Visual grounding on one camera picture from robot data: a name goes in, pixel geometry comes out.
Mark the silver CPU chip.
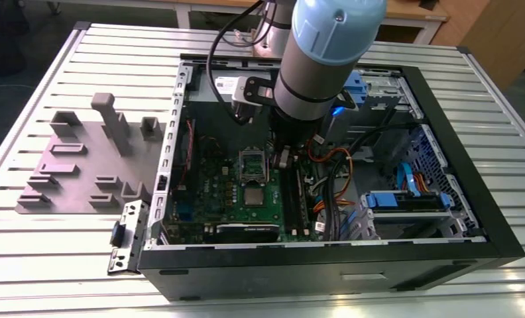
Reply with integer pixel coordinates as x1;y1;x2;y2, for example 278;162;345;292
242;188;266;206

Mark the CPU socket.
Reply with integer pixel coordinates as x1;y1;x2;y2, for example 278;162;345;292
239;184;270;210

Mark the metal socket cover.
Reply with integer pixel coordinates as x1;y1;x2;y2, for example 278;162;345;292
237;146;271;185

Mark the large grey disk bay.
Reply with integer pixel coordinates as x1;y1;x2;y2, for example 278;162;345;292
321;68;423;144

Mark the grey power supply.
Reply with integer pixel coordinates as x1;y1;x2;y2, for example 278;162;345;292
185;69;281;157

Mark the black RAM slot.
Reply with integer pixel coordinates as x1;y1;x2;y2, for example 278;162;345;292
283;169;295;235
278;168;290;235
289;168;303;235

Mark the green motherboard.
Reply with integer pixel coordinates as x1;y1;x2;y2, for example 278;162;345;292
161;154;321;245

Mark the hard disk in blue carrier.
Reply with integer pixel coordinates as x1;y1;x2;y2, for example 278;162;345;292
359;191;451;213

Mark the black graphics card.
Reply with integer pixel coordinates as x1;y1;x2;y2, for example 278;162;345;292
202;221;282;245

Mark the small grey disk bay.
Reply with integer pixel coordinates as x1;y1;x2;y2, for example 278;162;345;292
358;190;483;240

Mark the black open PC case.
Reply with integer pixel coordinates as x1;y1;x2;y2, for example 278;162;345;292
106;52;525;302

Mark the grey parts rack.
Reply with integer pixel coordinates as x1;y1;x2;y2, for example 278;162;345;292
14;92;166;216

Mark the brown wooden cabinet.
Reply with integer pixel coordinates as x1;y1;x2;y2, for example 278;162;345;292
429;0;525;91

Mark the black office chair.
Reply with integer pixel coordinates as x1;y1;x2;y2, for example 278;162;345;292
0;0;30;78

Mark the orange wire bundle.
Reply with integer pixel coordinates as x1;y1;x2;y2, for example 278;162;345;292
306;147;357;218

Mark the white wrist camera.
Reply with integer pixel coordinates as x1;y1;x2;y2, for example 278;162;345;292
215;75;273;107

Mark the blue plastic drive bracket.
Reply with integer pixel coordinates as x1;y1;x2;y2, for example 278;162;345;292
345;71;369;107

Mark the black drive cable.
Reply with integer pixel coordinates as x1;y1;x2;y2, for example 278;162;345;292
345;121;423;156

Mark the multicoloured fan wire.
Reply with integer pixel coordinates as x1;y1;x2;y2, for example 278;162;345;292
198;134;223;156

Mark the thin red wire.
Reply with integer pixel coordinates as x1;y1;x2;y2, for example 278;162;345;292
177;118;197;192

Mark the black cable bundle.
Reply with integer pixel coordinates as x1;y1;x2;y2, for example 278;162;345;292
318;172;341;241

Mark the black camera cable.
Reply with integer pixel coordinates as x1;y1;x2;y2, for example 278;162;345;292
203;0;263;125

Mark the blue flat wire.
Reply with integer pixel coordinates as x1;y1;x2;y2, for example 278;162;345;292
395;161;423;197

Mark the orange flat wire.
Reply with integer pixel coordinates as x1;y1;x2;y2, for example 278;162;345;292
413;172;430;193

